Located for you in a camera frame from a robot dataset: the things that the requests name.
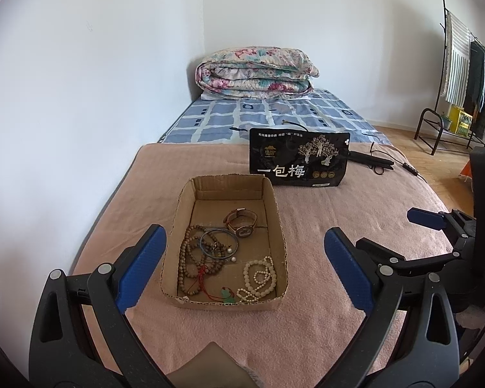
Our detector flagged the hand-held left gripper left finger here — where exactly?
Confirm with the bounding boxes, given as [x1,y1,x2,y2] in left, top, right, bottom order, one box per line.
[28,223,174,388]

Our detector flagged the folded floral quilt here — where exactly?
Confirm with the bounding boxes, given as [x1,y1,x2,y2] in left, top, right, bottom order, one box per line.
[195,46,320,101]

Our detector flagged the grey sheer pouch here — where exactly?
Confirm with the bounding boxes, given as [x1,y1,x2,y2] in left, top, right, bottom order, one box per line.
[162,341,261,388]

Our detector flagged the brown strap wristwatch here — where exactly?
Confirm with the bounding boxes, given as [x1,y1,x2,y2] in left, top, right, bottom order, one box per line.
[223,207,259,238]

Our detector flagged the cream bead bracelet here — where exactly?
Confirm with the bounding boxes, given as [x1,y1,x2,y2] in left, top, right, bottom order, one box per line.
[236,255,277,303]

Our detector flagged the striped hanging cloth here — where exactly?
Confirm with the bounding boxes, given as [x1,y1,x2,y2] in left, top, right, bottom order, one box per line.
[445,11,473,106]

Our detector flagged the yellow box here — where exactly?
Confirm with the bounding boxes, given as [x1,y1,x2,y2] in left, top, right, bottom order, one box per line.
[448,105,473,135]

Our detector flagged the green jade pendant red cord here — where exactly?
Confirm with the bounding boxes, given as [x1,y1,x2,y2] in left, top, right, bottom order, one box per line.
[196,266,237,305]

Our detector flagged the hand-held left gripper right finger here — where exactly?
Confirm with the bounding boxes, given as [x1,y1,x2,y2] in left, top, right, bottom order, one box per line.
[324,227,462,388]

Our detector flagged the low black metal rack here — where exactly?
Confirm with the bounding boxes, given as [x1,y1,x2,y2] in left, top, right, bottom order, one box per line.
[414,108,485,155]

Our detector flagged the cardboard box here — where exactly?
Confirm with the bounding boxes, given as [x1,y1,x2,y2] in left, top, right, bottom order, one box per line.
[160,174,288,311]

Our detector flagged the black hair straightener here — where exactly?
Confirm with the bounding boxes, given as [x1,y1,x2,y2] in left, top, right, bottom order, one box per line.
[349,150,395,175]

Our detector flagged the black clothes rack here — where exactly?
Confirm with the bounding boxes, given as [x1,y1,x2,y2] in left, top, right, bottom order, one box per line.
[438,0,485,102]

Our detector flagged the blue bangle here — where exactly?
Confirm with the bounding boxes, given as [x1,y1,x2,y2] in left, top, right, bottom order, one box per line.
[199,229,240,259]

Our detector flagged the brown bead necklace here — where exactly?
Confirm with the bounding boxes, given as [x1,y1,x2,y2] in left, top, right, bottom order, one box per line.
[179,224,227,297]

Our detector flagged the orange cloth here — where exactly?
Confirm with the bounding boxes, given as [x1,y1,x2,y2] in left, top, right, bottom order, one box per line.
[457,157,473,187]

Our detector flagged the black snack bag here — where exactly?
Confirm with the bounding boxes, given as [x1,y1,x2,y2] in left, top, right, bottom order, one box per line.
[248,127,351,189]

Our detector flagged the dark hanging clothes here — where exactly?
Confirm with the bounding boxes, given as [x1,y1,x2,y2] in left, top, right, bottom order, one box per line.
[467,40,485,138]

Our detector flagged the black cable with switch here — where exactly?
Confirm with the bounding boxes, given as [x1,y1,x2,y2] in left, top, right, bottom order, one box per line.
[370,141,433,180]

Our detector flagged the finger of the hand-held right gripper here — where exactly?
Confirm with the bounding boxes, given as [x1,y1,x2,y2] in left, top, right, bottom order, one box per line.
[407,207,476,252]
[355,237,456,280]

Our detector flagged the blue checked bed sheet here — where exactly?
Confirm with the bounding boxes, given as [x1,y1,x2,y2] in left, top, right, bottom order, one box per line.
[157,88,393,145]

